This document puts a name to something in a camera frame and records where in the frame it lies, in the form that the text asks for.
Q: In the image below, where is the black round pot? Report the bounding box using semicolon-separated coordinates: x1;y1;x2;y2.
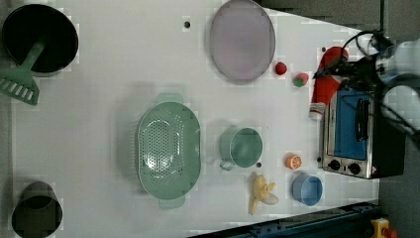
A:
2;4;79;75

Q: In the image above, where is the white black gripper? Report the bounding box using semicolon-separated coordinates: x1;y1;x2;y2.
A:
314;55;382;92

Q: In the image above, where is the dark grey cup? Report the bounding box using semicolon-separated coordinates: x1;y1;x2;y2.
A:
12;181;63;238

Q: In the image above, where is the silver toaster oven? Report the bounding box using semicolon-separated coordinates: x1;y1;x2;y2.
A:
318;89;405;179

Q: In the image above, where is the dark red toy strawberry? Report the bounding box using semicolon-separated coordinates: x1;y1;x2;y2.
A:
275;62;287;75

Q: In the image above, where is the green mug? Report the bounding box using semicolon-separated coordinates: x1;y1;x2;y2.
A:
219;127;263;172

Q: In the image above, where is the grey round plate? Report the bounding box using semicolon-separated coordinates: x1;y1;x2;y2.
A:
209;0;275;80

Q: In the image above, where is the pink toy strawberry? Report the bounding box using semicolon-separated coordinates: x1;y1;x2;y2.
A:
292;72;309;87

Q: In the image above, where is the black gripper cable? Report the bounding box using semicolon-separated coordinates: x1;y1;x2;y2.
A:
340;29;392;56

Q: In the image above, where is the peeled toy banana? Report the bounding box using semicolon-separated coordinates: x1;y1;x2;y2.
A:
249;173;279;215

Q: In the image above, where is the yellow red clamp object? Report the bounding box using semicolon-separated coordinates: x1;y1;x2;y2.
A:
370;218;398;238

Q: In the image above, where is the toy orange slice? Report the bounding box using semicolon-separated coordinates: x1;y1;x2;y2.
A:
285;154;302;170

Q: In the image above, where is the red plush ketchup bottle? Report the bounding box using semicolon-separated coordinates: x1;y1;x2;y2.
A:
309;47;349;121

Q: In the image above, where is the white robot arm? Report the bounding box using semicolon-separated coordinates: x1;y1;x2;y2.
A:
314;40;419;137

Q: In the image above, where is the green slotted spatula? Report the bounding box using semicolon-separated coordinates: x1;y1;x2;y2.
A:
0;41;45;105

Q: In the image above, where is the blue cup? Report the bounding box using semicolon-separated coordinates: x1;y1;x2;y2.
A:
292;174;323;206

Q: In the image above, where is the green strainer basket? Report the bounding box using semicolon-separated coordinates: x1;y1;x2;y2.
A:
136;92;201;210

